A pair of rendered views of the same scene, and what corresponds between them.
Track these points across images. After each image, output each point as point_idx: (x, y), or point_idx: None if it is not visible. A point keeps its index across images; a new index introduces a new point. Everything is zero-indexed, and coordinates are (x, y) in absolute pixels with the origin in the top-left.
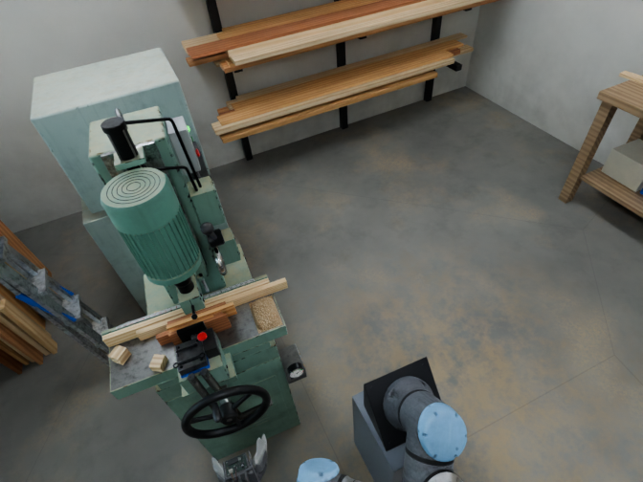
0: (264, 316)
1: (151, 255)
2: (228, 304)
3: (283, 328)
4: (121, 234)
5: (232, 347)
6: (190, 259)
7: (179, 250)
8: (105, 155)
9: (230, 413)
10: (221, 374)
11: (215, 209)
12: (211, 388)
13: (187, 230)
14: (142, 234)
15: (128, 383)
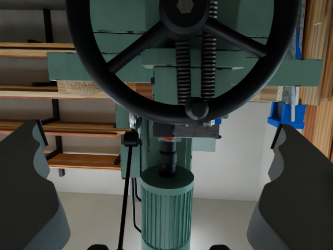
0: (84, 95)
1: (176, 225)
2: None
3: (52, 74)
4: (190, 232)
5: (139, 78)
6: (148, 197)
7: (153, 218)
8: None
9: (174, 32)
10: (162, 92)
11: (125, 159)
12: (192, 54)
13: (142, 217)
14: (173, 248)
15: (291, 86)
